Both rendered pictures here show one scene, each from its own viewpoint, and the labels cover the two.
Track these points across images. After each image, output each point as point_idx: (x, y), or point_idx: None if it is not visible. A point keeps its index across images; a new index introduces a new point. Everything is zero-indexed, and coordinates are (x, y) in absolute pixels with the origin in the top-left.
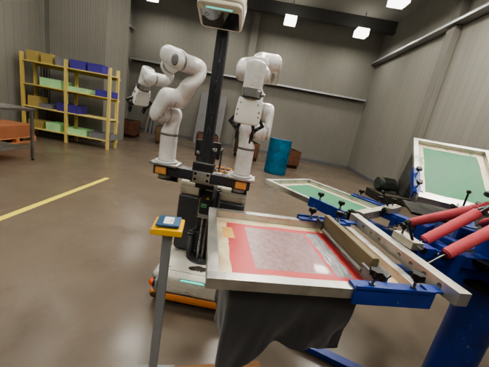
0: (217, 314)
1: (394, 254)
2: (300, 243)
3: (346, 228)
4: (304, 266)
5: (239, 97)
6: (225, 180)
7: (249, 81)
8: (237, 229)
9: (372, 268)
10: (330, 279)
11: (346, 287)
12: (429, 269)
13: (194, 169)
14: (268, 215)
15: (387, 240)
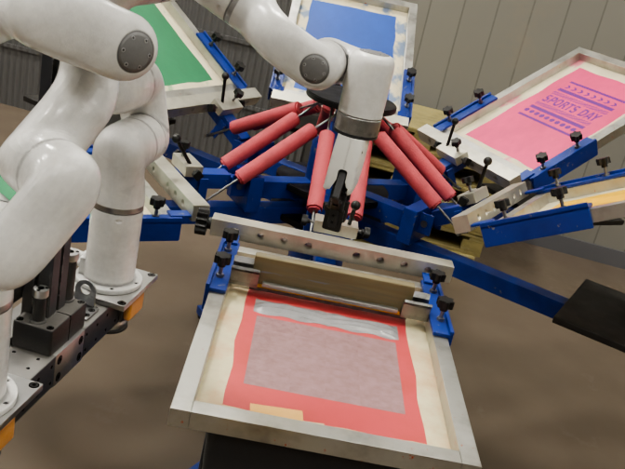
0: None
1: (348, 258)
2: (301, 334)
3: (244, 254)
4: (379, 360)
5: (355, 143)
6: (107, 318)
7: (382, 108)
8: (256, 396)
9: (444, 301)
10: (406, 350)
11: (446, 343)
12: (408, 257)
13: (54, 350)
14: (205, 327)
15: (328, 243)
